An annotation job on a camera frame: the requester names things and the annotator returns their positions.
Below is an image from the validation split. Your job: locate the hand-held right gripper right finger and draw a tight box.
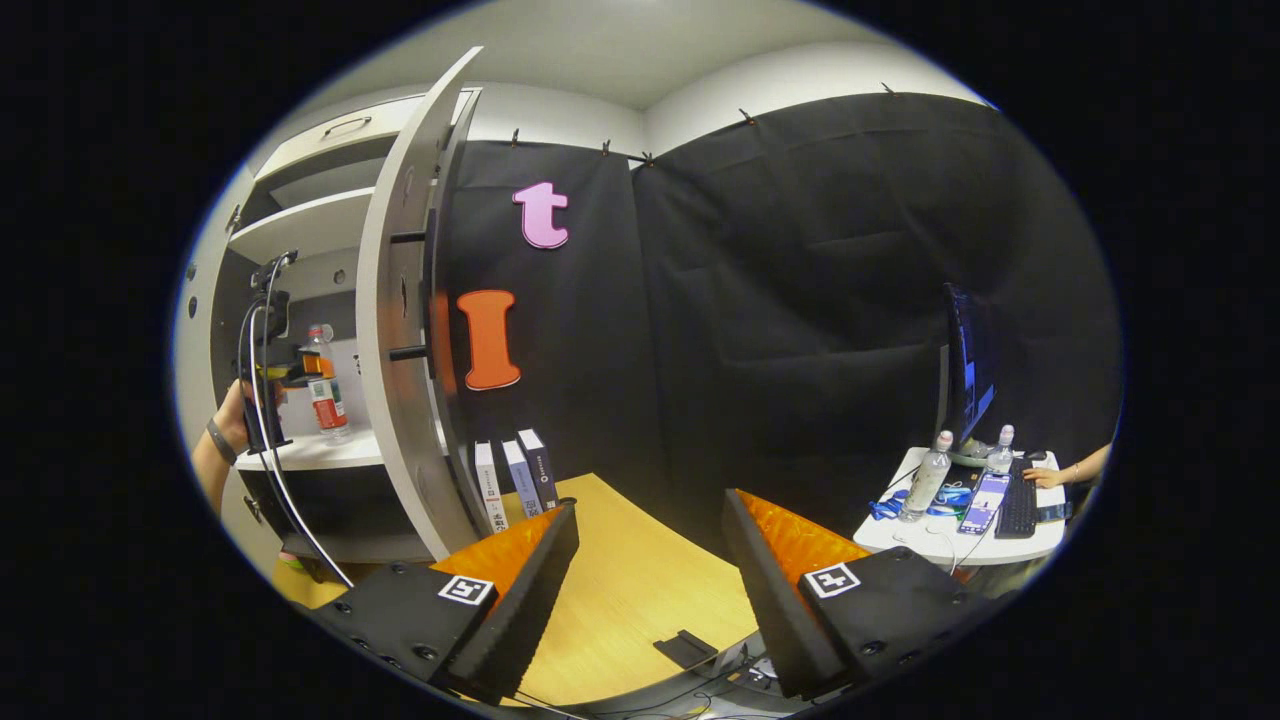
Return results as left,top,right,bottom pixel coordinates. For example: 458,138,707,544
722,488,1011,701

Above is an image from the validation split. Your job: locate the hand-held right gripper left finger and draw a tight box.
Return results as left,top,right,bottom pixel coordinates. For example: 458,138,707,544
310,500,583,706

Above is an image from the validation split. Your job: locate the clear bottle with red label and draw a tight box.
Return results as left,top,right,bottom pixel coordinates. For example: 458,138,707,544
300,323,352,439

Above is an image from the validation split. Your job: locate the white cabinet shelf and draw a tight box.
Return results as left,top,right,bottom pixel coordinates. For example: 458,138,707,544
235,427,389,473
227,187,377,267

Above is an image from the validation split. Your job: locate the white slim box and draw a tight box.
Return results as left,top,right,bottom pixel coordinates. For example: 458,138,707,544
474,440,510,534

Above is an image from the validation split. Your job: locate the white side table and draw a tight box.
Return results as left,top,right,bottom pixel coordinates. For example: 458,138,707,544
853,445,1069,568

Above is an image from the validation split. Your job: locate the white cabinet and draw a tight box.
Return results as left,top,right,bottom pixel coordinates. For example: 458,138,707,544
205,88,481,566

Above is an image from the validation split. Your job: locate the smartphone with lit screen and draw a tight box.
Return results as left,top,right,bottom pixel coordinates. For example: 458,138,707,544
956,470,1012,537

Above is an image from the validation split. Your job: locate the black keyboard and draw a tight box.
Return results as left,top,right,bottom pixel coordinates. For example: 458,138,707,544
994,458,1042,540

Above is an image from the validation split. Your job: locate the computer monitor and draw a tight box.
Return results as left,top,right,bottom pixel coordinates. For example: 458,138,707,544
938,282,999,469

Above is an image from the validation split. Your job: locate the black flat bracket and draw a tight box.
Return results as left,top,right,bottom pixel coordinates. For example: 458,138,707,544
652,628,720,671

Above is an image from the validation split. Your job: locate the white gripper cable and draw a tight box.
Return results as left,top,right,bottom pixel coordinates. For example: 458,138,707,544
246,255,357,590

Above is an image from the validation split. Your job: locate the blue lanyard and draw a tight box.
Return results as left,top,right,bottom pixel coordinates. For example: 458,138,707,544
867,483,974,522

